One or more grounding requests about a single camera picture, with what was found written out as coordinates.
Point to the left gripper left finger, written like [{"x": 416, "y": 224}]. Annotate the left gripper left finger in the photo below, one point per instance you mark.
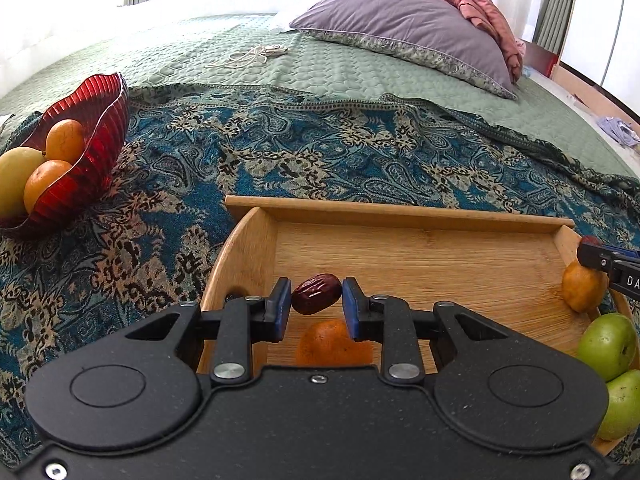
[{"x": 244, "y": 322}]

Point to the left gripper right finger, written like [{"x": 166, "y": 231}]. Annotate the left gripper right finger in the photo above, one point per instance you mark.
[{"x": 388, "y": 321}]

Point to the large dark orange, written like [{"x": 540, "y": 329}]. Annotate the large dark orange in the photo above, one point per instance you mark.
[{"x": 582, "y": 288}]

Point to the small mandarin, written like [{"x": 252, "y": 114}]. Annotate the small mandarin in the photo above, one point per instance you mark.
[{"x": 328, "y": 344}]

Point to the dark red date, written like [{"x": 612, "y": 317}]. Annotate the dark red date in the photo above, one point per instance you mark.
[{"x": 316, "y": 294}]

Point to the green apple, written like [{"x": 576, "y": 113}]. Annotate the green apple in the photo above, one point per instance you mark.
[
  {"x": 622, "y": 415},
  {"x": 608, "y": 346}
]

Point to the wooden serving tray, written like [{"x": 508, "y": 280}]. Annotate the wooden serving tray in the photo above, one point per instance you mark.
[{"x": 507, "y": 267}]

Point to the blue paisley cloth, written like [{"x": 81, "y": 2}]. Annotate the blue paisley cloth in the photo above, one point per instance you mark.
[{"x": 152, "y": 239}]

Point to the lilac cloth on floor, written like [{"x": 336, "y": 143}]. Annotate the lilac cloth on floor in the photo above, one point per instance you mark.
[{"x": 619, "y": 131}]

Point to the orange fruit in bowl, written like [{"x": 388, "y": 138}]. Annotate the orange fruit in bowl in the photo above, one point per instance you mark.
[{"x": 65, "y": 141}]

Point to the red glass fruit bowl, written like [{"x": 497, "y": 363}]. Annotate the red glass fruit bowl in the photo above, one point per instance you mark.
[{"x": 100, "y": 105}]

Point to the grey green drape right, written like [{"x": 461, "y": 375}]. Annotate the grey green drape right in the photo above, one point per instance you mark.
[{"x": 552, "y": 24}]

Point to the green quilted bedspread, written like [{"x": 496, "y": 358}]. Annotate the green quilted bedspread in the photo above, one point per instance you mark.
[{"x": 249, "y": 49}]

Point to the yellow fruit in bowl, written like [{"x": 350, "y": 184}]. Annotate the yellow fruit in bowl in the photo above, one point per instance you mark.
[{"x": 16, "y": 166}]

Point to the purple pillow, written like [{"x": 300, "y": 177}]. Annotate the purple pillow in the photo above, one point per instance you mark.
[{"x": 430, "y": 33}]

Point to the wooden bed frame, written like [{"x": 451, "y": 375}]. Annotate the wooden bed frame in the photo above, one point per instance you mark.
[{"x": 584, "y": 93}]

